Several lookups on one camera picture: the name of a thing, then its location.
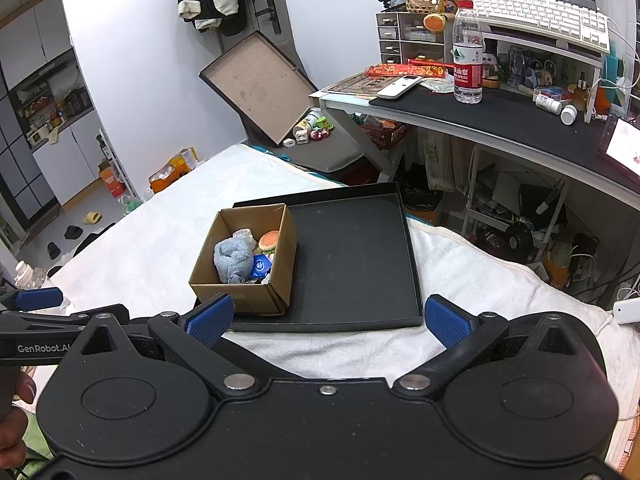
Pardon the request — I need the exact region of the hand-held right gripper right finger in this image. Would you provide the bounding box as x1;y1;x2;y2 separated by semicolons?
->
392;294;591;396

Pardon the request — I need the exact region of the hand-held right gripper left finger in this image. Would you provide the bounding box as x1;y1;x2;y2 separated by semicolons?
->
75;294;261;398

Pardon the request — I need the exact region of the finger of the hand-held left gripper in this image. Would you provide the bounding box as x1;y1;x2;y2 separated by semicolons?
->
0;304;131;330
0;287;64;312

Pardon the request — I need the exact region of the grey-blue fluffy plush toy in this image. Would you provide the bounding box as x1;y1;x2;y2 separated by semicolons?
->
213;237;256;283

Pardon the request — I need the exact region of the blue tissue packet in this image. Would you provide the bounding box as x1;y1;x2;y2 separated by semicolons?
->
250;254;273;281

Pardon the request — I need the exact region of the brown cardboard box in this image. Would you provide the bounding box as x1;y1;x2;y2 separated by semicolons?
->
188;203;298;316

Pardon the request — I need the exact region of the burger plush toy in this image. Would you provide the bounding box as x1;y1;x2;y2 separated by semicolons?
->
257;230;281;256

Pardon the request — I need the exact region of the black shallow tray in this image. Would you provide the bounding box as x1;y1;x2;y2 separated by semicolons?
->
227;182;425;333

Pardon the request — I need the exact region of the person's left hand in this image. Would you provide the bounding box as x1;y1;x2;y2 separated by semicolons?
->
0;369;38;468

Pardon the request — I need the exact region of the small black fan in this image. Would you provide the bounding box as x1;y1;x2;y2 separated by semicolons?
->
502;222;533;261

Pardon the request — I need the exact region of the white metal rack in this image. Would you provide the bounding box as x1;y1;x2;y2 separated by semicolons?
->
462;145;571;241

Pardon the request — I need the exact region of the orange carton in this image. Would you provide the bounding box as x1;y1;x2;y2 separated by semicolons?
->
98;160;127;198

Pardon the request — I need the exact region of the orange open box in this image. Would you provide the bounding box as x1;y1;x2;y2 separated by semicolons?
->
148;147;199;194

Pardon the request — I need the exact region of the white power adapter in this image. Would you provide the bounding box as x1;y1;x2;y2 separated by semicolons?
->
612;300;640;326

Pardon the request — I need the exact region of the red plastic basket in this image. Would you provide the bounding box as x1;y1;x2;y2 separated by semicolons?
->
357;120;411;151

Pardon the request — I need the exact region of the grey padded stool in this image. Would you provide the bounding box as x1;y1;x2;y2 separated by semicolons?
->
280;110;368;181

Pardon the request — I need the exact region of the black curved desk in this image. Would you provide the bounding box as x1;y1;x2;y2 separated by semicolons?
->
307;72;640;211

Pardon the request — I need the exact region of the large brown box lid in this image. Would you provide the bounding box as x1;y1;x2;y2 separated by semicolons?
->
199;30;318;148

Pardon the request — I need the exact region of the white remote control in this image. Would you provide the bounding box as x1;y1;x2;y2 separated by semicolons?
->
376;75;423;100

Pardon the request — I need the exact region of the phone with lit screen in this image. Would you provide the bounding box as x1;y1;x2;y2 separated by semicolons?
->
597;115;640;173

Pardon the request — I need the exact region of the long red patterned box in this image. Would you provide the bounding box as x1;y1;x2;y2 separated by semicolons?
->
365;62;456;79

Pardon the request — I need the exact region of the clear plastic water bottle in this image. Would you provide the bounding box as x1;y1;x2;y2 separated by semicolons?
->
452;0;485;104

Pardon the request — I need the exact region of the grey desktop drawer organizer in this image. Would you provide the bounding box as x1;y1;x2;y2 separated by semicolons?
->
376;10;456;66

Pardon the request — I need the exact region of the desk riser shelf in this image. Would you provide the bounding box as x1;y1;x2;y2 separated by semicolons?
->
482;25;606;123

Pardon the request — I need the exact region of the white keyboard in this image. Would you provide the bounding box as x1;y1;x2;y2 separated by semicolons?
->
462;0;612;53

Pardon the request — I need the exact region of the woven bamboo basket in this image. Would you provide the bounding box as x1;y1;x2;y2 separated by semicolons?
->
402;0;446;14

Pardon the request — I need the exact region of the black door handle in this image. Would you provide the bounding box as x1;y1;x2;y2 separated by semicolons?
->
254;0;282;35

